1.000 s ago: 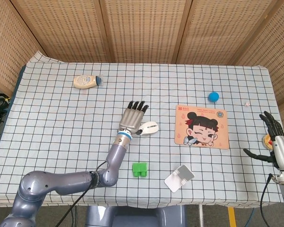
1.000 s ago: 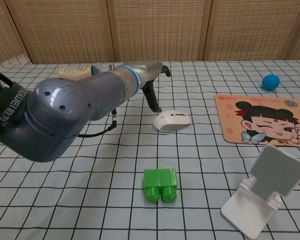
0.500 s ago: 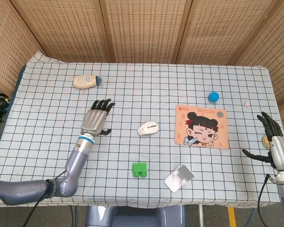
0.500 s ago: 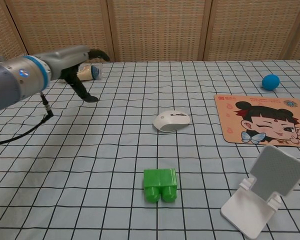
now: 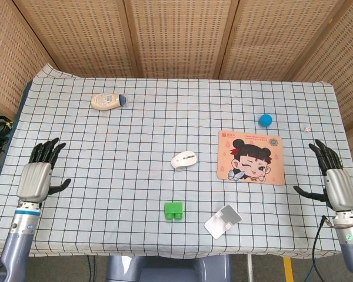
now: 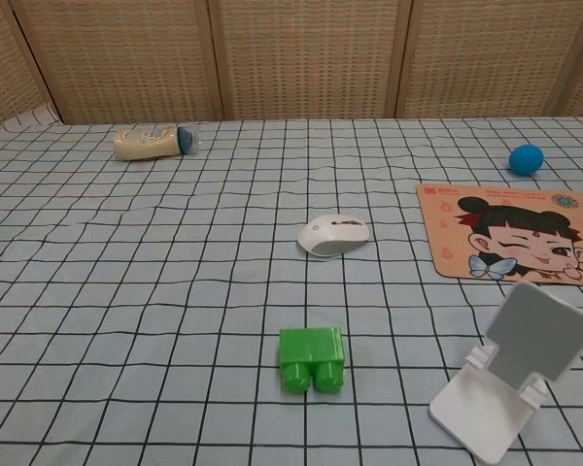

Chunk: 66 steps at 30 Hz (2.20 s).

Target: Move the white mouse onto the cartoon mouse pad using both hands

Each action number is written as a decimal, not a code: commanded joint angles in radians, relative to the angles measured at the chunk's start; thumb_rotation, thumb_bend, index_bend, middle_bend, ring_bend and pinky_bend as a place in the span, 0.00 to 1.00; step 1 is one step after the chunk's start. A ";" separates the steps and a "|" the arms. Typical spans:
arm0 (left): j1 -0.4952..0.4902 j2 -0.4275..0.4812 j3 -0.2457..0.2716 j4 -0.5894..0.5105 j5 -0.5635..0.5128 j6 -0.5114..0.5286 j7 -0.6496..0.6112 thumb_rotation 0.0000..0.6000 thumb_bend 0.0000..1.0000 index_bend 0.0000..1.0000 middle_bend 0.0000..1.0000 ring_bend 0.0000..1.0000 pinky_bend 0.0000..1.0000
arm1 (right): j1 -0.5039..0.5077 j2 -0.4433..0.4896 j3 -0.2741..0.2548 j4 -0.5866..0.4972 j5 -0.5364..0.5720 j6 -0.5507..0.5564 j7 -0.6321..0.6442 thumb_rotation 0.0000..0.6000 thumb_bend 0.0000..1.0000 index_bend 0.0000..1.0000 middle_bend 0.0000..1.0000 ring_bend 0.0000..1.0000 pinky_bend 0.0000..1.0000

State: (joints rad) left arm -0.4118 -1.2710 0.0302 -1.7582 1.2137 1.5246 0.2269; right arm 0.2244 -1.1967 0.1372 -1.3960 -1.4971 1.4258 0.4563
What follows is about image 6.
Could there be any white grey phone stand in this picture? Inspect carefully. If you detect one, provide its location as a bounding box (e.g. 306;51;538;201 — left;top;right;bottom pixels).
428;280;583;463

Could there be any white computer mouse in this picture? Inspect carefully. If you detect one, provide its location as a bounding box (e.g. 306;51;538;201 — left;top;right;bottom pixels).
295;213;371;258

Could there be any beige bottle with blue cap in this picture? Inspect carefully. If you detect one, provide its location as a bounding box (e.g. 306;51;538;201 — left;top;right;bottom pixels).
113;123;203;162

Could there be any green toy building block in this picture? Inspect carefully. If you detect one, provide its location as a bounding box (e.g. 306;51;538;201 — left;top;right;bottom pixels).
278;326;347;395

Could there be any light blue checked tablecloth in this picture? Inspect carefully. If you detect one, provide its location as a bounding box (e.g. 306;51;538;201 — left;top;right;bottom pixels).
0;104;583;466

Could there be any blue ball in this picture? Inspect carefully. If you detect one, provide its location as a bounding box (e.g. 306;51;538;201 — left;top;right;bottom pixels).
508;143;545;176

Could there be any cartoon girl mouse pad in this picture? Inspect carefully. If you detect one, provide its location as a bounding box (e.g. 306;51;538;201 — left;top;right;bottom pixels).
415;182;583;286

